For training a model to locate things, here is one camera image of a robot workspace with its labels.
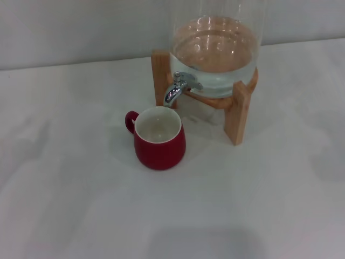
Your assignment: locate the red cup with white inside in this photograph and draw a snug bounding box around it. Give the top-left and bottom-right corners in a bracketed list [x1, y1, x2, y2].
[124, 106, 187, 172]

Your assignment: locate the chrome faucet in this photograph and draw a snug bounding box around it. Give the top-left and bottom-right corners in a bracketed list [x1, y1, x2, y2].
[162, 71, 204, 109]

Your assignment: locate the wooden dispenser stand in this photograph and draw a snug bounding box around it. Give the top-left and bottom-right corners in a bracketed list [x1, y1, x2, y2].
[150, 49, 259, 147]

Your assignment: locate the glass water dispenser jar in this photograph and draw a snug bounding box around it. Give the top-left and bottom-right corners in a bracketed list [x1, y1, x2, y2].
[170, 0, 264, 99]

